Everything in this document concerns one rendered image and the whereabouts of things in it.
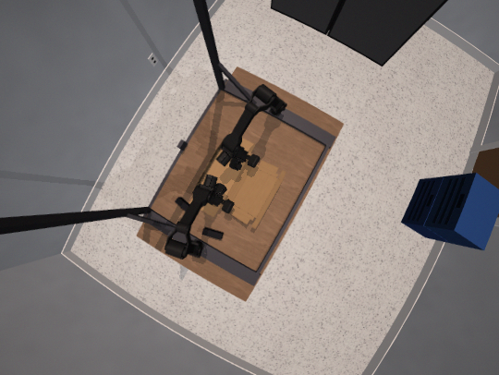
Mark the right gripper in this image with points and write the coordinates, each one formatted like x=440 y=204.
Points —
x=227 y=204

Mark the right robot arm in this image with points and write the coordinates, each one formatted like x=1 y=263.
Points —
x=202 y=194

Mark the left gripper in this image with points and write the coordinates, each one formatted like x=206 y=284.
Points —
x=252 y=159

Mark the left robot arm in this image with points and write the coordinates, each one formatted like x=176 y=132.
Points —
x=231 y=144

